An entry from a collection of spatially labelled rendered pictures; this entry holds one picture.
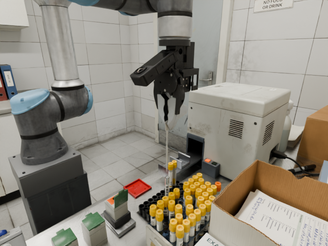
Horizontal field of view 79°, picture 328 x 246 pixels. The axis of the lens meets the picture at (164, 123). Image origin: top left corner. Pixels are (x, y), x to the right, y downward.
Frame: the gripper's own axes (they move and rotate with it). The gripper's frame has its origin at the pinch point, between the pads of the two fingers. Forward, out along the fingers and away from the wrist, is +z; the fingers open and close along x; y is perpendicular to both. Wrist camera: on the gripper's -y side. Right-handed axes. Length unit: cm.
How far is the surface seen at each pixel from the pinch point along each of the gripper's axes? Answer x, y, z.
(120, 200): 2.4, -13.8, 16.8
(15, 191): 171, -28, 106
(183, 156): 9.1, 17.8, 19.8
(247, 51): 52, 155, -16
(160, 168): 10.7, 7.6, 21.3
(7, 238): 10.1, -35.4, 17.8
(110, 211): 4.8, -15.4, 20.7
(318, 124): -23, 63, 10
